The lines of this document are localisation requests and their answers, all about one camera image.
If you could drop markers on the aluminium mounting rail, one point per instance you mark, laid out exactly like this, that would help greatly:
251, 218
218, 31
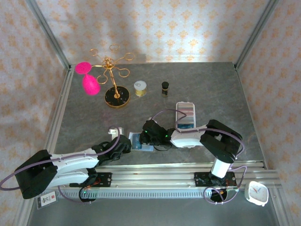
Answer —
152, 179

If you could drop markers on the pink fluffy earrings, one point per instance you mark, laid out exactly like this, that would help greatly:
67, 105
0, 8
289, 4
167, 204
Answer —
90, 85

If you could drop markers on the aluminium table side rail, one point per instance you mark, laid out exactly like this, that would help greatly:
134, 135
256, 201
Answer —
61, 103

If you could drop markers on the white square alarm clock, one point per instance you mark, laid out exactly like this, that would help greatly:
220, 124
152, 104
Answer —
256, 193

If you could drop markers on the round pink makeup puff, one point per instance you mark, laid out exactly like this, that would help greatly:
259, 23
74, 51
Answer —
82, 67

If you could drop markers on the white mesh plastic basket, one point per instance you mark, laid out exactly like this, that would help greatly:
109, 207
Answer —
178, 106

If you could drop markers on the small dark bottle black cap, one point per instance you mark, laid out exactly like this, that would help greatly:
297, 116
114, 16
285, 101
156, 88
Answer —
165, 89

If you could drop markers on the gold jar with white lid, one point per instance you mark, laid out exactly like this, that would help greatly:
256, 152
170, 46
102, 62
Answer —
140, 85

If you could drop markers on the black round controller puck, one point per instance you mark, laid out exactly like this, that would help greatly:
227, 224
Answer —
218, 196
88, 196

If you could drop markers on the pale blue folding card holder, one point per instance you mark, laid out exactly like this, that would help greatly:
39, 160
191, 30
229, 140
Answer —
148, 148

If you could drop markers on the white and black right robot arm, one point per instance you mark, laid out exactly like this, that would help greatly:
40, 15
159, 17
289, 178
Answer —
188, 140

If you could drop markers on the black and white label tag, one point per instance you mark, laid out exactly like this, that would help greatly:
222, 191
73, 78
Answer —
48, 201

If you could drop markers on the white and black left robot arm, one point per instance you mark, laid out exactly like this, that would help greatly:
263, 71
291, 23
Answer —
75, 162

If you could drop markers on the dark blue white-print credit card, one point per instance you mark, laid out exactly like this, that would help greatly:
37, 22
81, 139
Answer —
136, 142

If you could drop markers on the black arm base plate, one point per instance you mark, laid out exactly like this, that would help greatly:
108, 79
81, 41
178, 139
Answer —
105, 179
200, 180

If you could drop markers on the aluminium frame post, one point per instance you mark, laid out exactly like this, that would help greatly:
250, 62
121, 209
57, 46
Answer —
48, 30
256, 30

